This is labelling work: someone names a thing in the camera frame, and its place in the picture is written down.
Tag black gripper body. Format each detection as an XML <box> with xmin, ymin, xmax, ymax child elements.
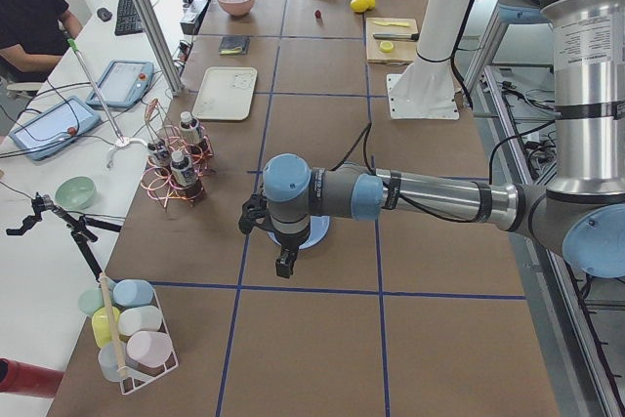
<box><xmin>271</xmin><ymin>215</ymin><xmax>311</xmax><ymax>261</ymax></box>

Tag blue round plate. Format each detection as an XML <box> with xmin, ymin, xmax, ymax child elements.
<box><xmin>270</xmin><ymin>215</ymin><xmax>330</xmax><ymax>249</ymax></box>

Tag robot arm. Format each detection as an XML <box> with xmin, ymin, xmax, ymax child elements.
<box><xmin>239</xmin><ymin>0</ymin><xmax>624</xmax><ymax>278</ymax></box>

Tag dark drink bottle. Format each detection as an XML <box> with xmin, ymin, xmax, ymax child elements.
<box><xmin>170</xmin><ymin>150</ymin><xmax>204</xmax><ymax>200</ymax></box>
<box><xmin>180</xmin><ymin>111</ymin><xmax>204</xmax><ymax>154</ymax></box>
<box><xmin>147</xmin><ymin>139</ymin><xmax>171</xmax><ymax>168</ymax></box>

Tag cream bear tray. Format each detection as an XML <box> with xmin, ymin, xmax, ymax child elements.
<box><xmin>191</xmin><ymin>66</ymin><xmax>258</xmax><ymax>121</ymax></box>

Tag blue pastel cup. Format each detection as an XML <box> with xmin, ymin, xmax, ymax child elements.
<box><xmin>113</xmin><ymin>279</ymin><xmax>154</xmax><ymax>308</ymax></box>

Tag pink pastel cup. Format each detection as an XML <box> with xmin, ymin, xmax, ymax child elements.
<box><xmin>126</xmin><ymin>331</ymin><xmax>173</xmax><ymax>368</ymax></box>

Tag white pastel cup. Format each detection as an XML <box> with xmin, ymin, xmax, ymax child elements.
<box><xmin>118</xmin><ymin>305</ymin><xmax>163</xmax><ymax>337</ymax></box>

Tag yellow pastel cup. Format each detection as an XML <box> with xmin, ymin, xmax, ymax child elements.
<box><xmin>91</xmin><ymin>307</ymin><xmax>112</xmax><ymax>349</ymax></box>

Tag grey folded cloth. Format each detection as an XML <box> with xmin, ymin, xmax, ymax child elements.
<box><xmin>219</xmin><ymin>35</ymin><xmax>250</xmax><ymax>56</ymax></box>

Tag wooden cutting board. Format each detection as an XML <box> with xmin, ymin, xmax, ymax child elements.
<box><xmin>365</xmin><ymin>18</ymin><xmax>419</xmax><ymax>63</ymax></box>

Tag lemon half slice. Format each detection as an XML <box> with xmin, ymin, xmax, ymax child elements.
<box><xmin>379</xmin><ymin>40</ymin><xmax>395</xmax><ymax>54</ymax></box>

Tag green small bowl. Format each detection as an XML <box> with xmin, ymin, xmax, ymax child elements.
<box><xmin>55</xmin><ymin>176</ymin><xmax>97</xmax><ymax>211</ymax></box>

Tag blue teach pendant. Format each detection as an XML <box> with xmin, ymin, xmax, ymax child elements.
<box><xmin>97</xmin><ymin>60</ymin><xmax>154</xmax><ymax>109</ymax></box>
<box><xmin>9</xmin><ymin>96</ymin><xmax>101</xmax><ymax>161</ymax></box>

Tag steel rod black tip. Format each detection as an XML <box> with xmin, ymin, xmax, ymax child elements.
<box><xmin>372</xmin><ymin>33</ymin><xmax>420</xmax><ymax>42</ymax></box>

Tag yellow plastic knife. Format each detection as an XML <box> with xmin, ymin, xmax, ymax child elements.
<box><xmin>372</xmin><ymin>21</ymin><xmax>411</xmax><ymax>27</ymax></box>

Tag black keyboard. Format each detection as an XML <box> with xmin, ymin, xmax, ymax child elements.
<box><xmin>114</xmin><ymin>0</ymin><xmax>144</xmax><ymax>36</ymax></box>

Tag computer mouse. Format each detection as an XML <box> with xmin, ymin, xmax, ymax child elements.
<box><xmin>97</xmin><ymin>8</ymin><xmax>112</xmax><ymax>21</ymax></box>

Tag red cylinder bottle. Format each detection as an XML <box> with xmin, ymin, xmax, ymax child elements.
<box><xmin>1</xmin><ymin>358</ymin><xmax>64</xmax><ymax>398</ymax></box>

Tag seated person black shirt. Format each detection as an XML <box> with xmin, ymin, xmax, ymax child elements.
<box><xmin>1</xmin><ymin>0</ymin><xmax>82</xmax><ymax>82</ymax></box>

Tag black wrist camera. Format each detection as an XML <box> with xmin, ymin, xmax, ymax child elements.
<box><xmin>238</xmin><ymin>193</ymin><xmax>268</xmax><ymax>235</ymax></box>

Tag copper wire bottle rack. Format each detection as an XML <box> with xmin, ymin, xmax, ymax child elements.
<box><xmin>141</xmin><ymin>99</ymin><xmax>214</xmax><ymax>207</ymax></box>

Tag white wire cup rack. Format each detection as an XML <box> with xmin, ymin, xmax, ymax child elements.
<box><xmin>98</xmin><ymin>273</ymin><xmax>179</xmax><ymax>396</ymax></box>

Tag aluminium frame post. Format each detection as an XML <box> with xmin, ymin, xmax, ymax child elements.
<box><xmin>133</xmin><ymin>0</ymin><xmax>184</xmax><ymax>97</ymax></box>

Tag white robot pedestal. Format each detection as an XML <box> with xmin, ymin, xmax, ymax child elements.
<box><xmin>388</xmin><ymin>0</ymin><xmax>473</xmax><ymax>120</ymax></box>

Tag black camera tripod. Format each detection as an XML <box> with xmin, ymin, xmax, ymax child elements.
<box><xmin>5</xmin><ymin>193</ymin><xmax>123</xmax><ymax>281</ymax></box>

